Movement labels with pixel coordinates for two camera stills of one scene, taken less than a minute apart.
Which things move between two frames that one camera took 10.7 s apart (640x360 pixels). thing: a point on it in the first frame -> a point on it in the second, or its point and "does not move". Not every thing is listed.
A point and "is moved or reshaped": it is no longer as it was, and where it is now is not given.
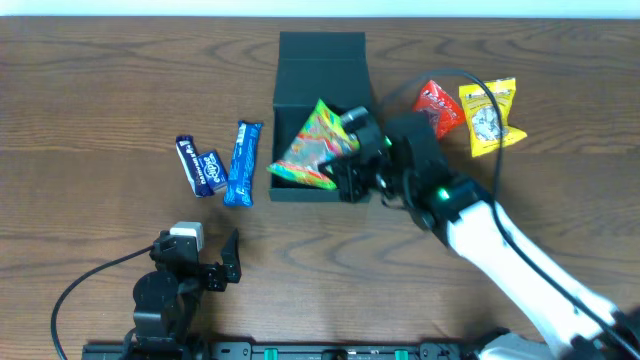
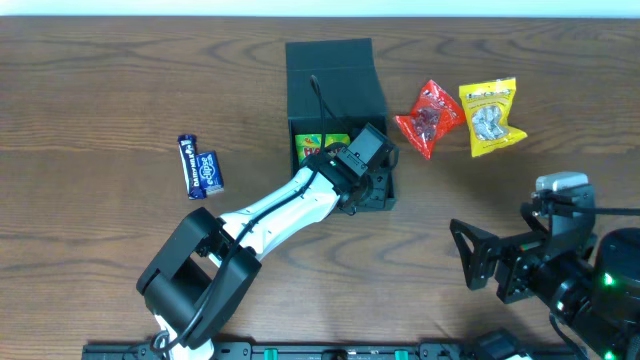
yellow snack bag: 483,117 does not move
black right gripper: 357,170 -> 507,270
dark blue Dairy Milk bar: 189,158 does not move
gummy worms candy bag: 322,139 is moved or reshaped
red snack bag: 446,116 does not move
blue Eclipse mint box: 213,168 is moved or reshaped
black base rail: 253,350 does not move
